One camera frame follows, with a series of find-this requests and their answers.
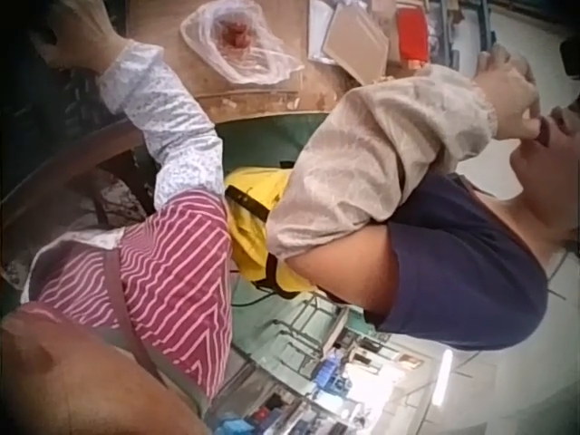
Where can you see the person's right hand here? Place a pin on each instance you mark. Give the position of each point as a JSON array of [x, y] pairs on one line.
[[86, 36]]

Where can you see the person's right fingers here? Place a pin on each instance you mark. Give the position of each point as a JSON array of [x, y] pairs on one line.
[[41, 47]]

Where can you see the brown wooden chair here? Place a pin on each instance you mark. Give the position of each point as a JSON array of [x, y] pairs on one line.
[[59, 167]]

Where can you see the red food pieces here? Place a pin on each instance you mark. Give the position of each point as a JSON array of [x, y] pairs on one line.
[[237, 36]]

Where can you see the clear plastic bag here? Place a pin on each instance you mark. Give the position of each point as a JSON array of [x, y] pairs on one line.
[[258, 63]]

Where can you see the white plastic packet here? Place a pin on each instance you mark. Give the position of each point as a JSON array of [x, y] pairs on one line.
[[319, 31]]

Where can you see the brown cardboard sheet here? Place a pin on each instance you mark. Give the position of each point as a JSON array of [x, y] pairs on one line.
[[358, 45]]

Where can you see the red packet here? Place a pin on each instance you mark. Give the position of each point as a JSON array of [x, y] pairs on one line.
[[412, 36]]

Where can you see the metal storage rack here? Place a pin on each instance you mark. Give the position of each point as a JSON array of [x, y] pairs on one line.
[[457, 22]]

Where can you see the shelves with assorted goods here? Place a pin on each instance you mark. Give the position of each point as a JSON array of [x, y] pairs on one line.
[[317, 376]]

